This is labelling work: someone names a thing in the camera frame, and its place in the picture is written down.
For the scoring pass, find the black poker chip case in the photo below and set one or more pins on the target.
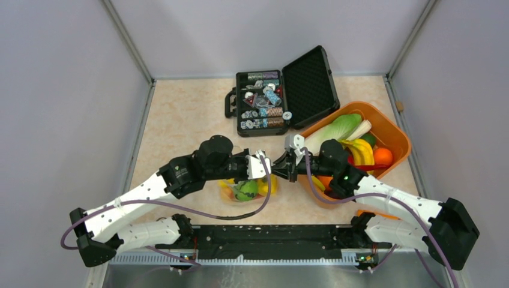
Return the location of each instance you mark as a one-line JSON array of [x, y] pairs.
[[269, 102]]

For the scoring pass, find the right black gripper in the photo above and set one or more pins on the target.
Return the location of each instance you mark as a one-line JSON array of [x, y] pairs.
[[283, 167]]

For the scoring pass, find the toy green lime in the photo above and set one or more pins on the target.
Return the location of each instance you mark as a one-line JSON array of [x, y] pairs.
[[370, 139]]

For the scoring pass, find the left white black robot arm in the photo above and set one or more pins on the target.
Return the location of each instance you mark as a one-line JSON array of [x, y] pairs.
[[108, 230]]

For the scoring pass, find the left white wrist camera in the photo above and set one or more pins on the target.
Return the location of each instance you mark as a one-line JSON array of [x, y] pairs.
[[258, 165]]

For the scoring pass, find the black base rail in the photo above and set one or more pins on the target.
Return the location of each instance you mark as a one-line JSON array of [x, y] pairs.
[[275, 242]]

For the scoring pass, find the toy green white cabbage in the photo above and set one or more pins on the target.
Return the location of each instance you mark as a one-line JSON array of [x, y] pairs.
[[339, 129]]

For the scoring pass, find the clear zip top bag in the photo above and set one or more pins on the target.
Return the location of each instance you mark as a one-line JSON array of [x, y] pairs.
[[258, 198]]

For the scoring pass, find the toy long red chili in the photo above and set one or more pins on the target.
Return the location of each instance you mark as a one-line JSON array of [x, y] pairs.
[[367, 168]]

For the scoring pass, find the toy yellow bell pepper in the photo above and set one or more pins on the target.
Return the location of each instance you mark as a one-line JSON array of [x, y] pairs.
[[263, 187]]

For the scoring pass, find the toy yellow banana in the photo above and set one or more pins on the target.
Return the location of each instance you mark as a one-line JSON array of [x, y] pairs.
[[361, 151]]

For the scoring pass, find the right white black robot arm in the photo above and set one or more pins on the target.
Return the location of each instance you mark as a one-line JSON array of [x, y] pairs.
[[445, 230]]

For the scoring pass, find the orange plastic basket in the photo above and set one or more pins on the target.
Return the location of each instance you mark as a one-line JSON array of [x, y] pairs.
[[387, 133]]

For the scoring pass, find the toy orange fruit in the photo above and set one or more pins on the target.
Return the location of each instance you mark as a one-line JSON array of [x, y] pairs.
[[383, 156]]

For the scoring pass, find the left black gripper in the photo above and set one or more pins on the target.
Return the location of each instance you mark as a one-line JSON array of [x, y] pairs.
[[245, 176]]

